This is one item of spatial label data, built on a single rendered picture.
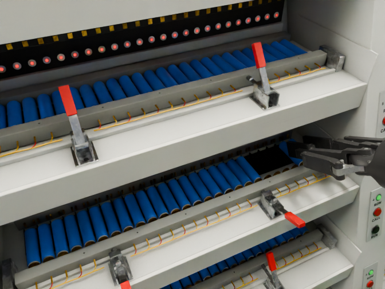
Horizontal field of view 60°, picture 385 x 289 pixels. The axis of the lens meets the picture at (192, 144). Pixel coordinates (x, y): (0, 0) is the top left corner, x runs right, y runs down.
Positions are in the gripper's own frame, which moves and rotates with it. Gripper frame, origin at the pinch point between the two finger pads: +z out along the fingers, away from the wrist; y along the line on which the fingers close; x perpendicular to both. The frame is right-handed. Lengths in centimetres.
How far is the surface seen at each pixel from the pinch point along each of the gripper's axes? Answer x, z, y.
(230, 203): 4.6, 0.0, 17.7
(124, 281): 6.7, -6.3, 37.9
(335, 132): -1.0, 0.2, -6.7
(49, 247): 2.2, 3.7, 46.6
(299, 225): 7.3, -10.0, 11.8
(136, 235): 3.9, -0.1, 34.2
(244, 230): 8.4, -3.1, 17.6
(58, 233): 1.1, 5.3, 45.1
